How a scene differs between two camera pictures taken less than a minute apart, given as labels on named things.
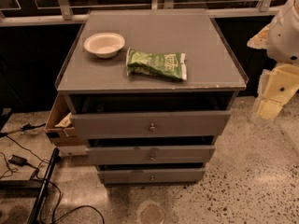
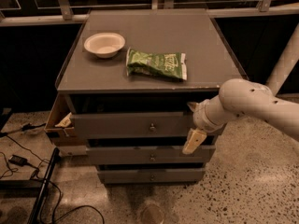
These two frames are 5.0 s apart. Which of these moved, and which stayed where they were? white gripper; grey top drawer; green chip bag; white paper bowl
Moved: white gripper
Stayed: green chip bag; grey top drawer; white paper bowl
